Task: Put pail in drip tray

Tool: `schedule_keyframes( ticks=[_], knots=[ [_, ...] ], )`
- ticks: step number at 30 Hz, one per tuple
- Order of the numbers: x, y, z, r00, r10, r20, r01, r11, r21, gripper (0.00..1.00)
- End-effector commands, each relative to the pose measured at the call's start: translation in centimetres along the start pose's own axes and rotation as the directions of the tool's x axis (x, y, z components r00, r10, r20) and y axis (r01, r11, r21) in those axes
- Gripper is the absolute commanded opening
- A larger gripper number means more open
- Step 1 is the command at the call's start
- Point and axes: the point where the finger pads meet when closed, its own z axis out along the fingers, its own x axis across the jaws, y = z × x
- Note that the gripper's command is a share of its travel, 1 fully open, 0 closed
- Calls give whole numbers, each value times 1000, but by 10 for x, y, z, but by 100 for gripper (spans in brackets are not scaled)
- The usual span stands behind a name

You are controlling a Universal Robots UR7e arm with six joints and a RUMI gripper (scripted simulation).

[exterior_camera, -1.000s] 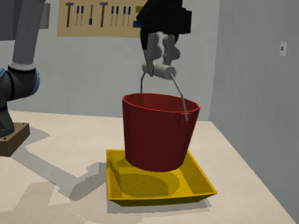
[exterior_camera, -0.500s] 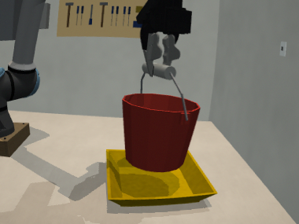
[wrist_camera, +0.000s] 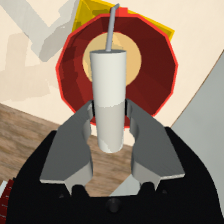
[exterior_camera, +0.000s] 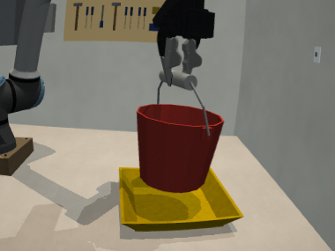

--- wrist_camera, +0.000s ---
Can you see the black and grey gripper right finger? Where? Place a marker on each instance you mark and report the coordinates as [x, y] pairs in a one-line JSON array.
[[160, 156]]

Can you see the yellow shallow tray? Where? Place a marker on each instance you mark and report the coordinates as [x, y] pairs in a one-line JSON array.
[[88, 9]]

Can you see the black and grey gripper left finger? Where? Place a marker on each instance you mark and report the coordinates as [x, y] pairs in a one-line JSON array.
[[62, 160]]

